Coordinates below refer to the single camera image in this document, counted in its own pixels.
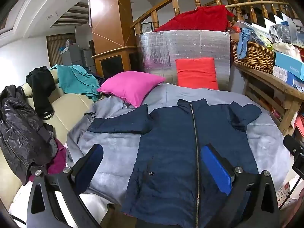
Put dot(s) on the yellow green bag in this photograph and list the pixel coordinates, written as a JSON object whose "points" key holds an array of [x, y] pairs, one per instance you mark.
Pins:
{"points": [[264, 40]]}

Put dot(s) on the wooden stair railing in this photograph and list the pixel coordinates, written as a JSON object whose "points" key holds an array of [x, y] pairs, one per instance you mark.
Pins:
{"points": [[176, 7]]}

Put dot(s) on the white patterned box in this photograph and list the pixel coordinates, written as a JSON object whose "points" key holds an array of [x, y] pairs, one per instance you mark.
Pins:
{"points": [[281, 73]]}

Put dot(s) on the silver foil insulation panel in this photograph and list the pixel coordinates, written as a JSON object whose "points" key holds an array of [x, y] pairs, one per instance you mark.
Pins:
{"points": [[161, 49]]}

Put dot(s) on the coral folded cloths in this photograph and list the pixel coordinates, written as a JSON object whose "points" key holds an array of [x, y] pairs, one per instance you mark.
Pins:
{"points": [[300, 123]]}

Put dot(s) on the navy blue zip jacket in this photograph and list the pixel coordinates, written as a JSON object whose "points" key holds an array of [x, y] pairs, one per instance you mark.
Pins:
{"points": [[166, 147]]}

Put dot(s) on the teal garment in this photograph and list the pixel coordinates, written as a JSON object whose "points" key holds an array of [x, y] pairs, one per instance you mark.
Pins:
{"points": [[73, 78]]}

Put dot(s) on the grey metal cabinet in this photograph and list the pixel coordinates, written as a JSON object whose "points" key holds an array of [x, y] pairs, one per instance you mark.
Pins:
{"points": [[71, 55], [89, 60]]}

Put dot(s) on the red cloth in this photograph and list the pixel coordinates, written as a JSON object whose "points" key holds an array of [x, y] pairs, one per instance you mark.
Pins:
{"points": [[199, 19]]}

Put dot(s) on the white patterned bag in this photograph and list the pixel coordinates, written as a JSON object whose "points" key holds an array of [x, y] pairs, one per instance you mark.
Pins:
{"points": [[287, 191]]}

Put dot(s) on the dark plastic bag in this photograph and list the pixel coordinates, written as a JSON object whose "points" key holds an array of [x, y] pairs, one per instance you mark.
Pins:
{"points": [[281, 33]]}

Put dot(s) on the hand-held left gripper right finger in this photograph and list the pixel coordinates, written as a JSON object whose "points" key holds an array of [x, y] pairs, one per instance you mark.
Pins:
{"points": [[216, 171]]}

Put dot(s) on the pink pillow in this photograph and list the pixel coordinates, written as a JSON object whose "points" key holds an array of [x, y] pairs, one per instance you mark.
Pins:
{"points": [[133, 85]]}

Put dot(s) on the beige sofa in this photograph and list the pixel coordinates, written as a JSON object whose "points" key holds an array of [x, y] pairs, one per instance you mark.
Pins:
{"points": [[68, 109]]}

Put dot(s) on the red orange pillow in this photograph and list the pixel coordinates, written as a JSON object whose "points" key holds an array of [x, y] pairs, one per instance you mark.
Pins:
{"points": [[197, 73]]}

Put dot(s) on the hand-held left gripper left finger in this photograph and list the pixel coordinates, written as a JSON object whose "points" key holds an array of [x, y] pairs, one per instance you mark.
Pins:
{"points": [[91, 161]]}

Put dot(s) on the light blue box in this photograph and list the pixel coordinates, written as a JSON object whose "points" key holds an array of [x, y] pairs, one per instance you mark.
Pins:
{"points": [[287, 63]]}

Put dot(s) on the magenta garment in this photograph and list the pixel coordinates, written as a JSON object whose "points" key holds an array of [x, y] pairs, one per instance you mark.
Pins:
{"points": [[57, 163]]}

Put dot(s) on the black garment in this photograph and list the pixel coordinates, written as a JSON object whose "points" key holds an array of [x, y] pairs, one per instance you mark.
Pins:
{"points": [[41, 87]]}

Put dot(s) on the wooden table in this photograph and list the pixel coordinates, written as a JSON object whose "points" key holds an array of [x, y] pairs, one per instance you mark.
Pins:
{"points": [[268, 80]]}

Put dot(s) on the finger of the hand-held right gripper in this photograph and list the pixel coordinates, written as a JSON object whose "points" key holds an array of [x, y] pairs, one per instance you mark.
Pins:
{"points": [[293, 147]]}

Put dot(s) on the clear plastic storage box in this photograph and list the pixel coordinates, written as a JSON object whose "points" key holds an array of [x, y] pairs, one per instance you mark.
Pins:
{"points": [[295, 30]]}

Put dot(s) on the wicker basket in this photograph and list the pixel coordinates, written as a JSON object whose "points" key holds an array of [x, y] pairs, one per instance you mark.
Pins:
{"points": [[254, 57]]}

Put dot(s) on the picture frame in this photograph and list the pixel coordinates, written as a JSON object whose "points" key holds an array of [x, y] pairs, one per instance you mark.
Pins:
{"points": [[146, 27]]}

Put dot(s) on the black shiny jacket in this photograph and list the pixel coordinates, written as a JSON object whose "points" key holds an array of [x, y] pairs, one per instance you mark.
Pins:
{"points": [[19, 128]]}

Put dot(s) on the blue cloth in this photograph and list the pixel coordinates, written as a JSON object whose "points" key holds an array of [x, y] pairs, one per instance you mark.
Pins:
{"points": [[243, 42]]}

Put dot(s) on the grey blanket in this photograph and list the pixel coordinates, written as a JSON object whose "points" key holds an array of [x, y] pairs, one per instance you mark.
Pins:
{"points": [[114, 147]]}

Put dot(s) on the clear plastic bag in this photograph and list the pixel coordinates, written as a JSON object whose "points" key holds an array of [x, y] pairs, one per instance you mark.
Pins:
{"points": [[241, 25]]}

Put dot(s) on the cream cloth bundle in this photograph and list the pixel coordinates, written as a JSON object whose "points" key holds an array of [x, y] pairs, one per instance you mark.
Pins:
{"points": [[285, 48]]}

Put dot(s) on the brown curtain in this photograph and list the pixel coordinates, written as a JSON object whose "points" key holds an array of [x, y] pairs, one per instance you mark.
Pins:
{"points": [[54, 49]]}

